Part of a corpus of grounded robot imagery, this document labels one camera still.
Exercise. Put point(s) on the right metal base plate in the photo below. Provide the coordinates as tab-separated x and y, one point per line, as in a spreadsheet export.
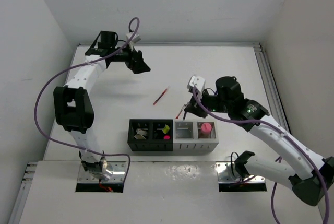
225	176

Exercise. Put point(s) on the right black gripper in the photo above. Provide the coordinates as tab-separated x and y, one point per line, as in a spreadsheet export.
196	108

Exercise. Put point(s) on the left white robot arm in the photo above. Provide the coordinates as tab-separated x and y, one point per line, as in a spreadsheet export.
73	108

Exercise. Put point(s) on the black two-slot container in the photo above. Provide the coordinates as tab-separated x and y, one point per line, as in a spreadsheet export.
154	141

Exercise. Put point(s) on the small red gel pen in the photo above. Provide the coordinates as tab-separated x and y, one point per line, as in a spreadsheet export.
180	112

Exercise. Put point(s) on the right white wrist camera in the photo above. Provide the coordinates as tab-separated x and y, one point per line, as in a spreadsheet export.
196	82

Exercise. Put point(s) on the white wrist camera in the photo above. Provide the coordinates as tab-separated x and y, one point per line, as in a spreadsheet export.
196	82
135	37

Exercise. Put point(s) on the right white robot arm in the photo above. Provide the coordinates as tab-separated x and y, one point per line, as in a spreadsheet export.
308	174

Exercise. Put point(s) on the grey two-slot container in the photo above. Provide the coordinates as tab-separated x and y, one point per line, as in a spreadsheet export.
186	137

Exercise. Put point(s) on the yellow black highlighter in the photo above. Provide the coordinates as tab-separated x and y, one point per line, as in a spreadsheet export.
166	129

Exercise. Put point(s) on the red refill pen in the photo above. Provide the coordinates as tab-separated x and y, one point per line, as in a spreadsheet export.
161	95

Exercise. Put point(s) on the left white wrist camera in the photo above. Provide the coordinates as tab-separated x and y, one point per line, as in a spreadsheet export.
135	37

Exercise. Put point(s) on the metal base plate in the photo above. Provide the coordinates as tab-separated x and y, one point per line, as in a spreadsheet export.
225	176
114	173

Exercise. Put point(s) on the pink tape roll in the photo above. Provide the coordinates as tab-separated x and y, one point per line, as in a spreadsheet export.
205	130

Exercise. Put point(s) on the white staple box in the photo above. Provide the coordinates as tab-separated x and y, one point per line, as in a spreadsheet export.
142	131

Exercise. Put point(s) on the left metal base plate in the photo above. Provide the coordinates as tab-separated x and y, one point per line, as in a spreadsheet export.
114	173

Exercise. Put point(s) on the pink staple box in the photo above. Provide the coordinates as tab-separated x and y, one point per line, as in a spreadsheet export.
140	137

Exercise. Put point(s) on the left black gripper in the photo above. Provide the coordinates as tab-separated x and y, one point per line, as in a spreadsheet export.
135	61

